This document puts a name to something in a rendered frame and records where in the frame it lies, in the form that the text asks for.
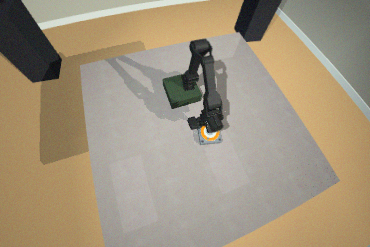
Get orange round plate with white centre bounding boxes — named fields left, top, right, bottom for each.
left=201, top=126, right=220, bottom=141

